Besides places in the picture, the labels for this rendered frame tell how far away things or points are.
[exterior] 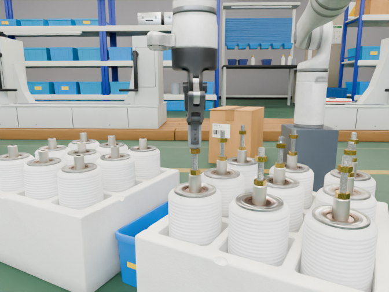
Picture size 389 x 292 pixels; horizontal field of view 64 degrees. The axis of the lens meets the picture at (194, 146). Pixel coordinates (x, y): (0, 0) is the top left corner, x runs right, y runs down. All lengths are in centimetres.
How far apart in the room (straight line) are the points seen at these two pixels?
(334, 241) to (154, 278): 30
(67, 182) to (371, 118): 243
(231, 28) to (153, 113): 425
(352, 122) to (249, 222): 230
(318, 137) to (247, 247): 59
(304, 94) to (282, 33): 564
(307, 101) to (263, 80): 794
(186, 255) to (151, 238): 7
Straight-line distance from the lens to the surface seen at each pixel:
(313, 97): 103
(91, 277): 74
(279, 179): 61
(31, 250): 83
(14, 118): 293
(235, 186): 63
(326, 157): 104
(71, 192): 72
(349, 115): 272
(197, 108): 48
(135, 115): 254
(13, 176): 89
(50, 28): 571
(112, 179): 79
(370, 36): 989
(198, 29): 50
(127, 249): 72
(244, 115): 165
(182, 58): 50
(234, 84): 885
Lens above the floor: 44
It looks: 11 degrees down
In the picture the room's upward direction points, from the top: straight up
